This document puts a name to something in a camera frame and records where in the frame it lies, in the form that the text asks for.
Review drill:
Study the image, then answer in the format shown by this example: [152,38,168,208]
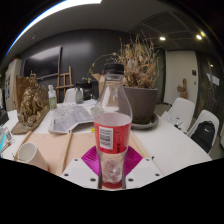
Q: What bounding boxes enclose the dried plant in grey pot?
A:
[89,33,163,125]

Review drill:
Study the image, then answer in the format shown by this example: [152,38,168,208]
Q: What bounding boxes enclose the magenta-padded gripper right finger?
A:
[121,145,164,190]

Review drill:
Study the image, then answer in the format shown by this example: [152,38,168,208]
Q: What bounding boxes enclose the wooden easel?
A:
[55,65,74,103]

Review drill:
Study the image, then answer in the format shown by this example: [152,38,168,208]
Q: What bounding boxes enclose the white plastic chair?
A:
[159,97,196,134]
[63,87,84,104]
[186,109,221,154]

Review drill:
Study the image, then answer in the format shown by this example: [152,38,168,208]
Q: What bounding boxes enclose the wooden wall figure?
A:
[176,78,189,100]

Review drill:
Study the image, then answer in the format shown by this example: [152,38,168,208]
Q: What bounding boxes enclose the clear red-labelled drink bottle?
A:
[92,63,134,190]

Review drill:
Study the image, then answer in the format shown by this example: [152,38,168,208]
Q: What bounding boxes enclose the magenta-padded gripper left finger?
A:
[61,145,103,190]

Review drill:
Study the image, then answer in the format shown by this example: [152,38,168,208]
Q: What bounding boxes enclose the white cabinet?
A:
[3,59,23,111]

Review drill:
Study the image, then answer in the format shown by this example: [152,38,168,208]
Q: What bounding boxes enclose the grey spray bottle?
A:
[74,87,84,105]

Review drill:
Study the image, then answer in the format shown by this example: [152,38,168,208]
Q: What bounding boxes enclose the ceiling spotlights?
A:
[159,30,207,42]

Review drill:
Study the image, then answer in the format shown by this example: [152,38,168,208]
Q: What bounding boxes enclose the black backpack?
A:
[189,120,216,154]

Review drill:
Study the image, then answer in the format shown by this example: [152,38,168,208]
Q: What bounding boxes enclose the white ceramic mug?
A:
[16,141,49,172]

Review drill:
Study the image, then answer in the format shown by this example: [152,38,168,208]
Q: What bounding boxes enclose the printed paper sheets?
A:
[48,101,98,134]

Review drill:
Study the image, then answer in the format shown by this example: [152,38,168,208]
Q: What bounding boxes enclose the black wall screen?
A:
[23,45,63,80]

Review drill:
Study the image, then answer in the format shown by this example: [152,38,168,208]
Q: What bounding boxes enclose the brown cardboard box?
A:
[91,73,106,84]

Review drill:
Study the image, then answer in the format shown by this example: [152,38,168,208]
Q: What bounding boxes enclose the green-labelled spray bottle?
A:
[47,84,58,110]

